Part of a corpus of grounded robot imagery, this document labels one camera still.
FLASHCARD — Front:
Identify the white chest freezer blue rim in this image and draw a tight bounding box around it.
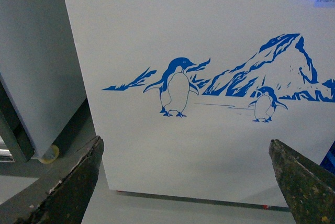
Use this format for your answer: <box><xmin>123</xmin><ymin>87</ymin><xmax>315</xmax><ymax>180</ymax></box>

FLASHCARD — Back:
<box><xmin>65</xmin><ymin>0</ymin><xmax>334</xmax><ymax>206</ymax></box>

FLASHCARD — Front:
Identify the grey metal cabinet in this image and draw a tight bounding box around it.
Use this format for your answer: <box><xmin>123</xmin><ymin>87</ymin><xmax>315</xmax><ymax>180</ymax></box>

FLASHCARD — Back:
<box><xmin>1</xmin><ymin>0</ymin><xmax>86</xmax><ymax>158</ymax></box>

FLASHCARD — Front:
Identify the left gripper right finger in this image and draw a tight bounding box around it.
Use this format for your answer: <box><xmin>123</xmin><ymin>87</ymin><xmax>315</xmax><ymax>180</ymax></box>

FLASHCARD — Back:
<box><xmin>269</xmin><ymin>139</ymin><xmax>334</xmax><ymax>223</ymax></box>

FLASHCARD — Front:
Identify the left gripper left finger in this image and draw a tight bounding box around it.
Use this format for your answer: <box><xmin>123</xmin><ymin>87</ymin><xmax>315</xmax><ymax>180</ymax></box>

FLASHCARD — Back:
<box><xmin>1</xmin><ymin>136</ymin><xmax>104</xmax><ymax>223</ymax></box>

